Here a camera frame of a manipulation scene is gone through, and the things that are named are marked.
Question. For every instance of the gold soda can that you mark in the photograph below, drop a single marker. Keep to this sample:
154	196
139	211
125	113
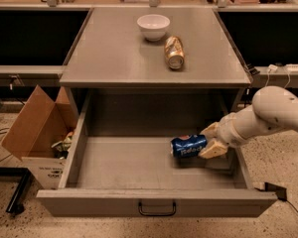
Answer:
174	52

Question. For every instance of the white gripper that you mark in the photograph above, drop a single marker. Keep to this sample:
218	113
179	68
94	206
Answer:
227	133

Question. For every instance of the white ceramic bowl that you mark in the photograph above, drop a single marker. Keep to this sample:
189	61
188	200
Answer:
153	27

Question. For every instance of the brown cardboard box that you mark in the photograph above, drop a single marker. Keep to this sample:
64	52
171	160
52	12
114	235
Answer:
41	123

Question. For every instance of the black floor power plug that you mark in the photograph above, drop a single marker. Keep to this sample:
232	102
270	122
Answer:
280	191

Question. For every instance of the grey cabinet counter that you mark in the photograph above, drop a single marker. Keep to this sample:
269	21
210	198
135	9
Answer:
112	52

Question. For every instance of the white power strip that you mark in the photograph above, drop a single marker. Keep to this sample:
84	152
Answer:
292	67

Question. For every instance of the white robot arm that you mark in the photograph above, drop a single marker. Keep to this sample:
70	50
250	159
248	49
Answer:
272	109

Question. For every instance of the grey open drawer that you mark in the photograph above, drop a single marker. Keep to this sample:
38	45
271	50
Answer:
121	155

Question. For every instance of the blue pepsi can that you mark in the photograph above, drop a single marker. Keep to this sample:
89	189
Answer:
187	146

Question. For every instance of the crumpled trash in box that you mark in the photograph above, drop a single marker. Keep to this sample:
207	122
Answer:
61	148

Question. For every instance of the black metal stand leg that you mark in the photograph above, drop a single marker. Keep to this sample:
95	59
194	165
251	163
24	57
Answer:
23	175

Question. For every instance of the black drawer handle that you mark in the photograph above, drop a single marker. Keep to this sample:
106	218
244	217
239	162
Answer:
157	210

